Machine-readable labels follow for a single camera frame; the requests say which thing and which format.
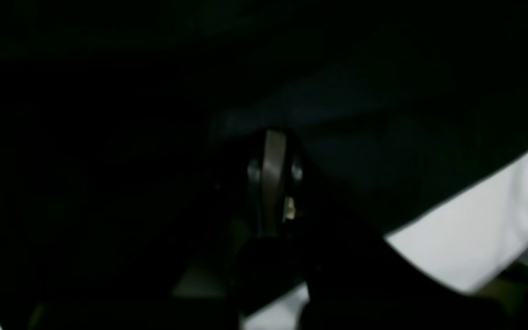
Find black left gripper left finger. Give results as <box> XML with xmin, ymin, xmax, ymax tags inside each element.
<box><xmin>35</xmin><ymin>132</ymin><xmax>276</xmax><ymax>330</ymax></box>

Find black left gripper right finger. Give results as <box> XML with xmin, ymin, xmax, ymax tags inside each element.
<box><xmin>277</xmin><ymin>132</ymin><xmax>512</xmax><ymax>330</ymax></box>

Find black t-shirt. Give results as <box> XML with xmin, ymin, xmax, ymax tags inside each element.
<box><xmin>0</xmin><ymin>0</ymin><xmax>528</xmax><ymax>330</ymax></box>

